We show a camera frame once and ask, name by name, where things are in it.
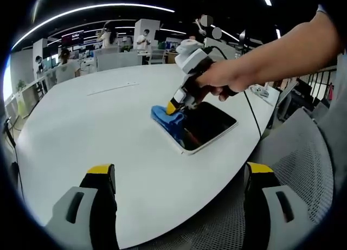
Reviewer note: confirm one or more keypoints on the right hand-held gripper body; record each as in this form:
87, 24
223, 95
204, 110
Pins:
193, 61

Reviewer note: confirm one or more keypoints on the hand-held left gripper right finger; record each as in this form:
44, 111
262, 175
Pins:
271, 220

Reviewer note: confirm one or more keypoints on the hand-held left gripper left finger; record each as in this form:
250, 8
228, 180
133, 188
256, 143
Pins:
78, 220

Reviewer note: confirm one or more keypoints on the blue cleaning cloth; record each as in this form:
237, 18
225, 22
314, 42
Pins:
165, 120

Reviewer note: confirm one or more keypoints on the dark mirror with white frame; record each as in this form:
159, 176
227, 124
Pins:
211, 125

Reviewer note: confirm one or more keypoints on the person's right hand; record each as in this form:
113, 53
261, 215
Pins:
222, 76

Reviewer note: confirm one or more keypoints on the green potted plant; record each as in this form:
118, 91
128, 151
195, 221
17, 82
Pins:
125, 48
20, 86

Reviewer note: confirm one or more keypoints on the small white device with dots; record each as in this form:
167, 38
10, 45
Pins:
259, 91

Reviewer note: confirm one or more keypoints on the grey mesh office chair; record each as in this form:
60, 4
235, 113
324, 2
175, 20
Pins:
292, 152

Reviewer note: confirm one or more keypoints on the curved ceiling light strip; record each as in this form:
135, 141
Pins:
89, 15

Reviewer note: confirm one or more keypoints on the dark screen with red picture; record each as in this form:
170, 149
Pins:
72, 38

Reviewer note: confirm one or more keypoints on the black metal railing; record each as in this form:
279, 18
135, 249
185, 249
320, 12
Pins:
318, 82

